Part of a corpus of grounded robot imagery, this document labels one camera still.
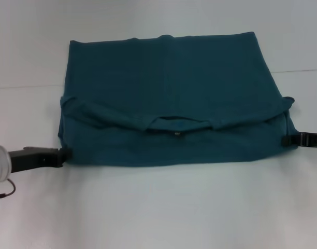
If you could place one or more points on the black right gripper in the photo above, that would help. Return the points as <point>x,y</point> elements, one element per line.
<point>312,140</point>

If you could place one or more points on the teal t-shirt with FREE print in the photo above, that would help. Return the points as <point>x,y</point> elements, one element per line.
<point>174,103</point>

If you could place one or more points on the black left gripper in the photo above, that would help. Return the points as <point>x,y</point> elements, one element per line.
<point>34,158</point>

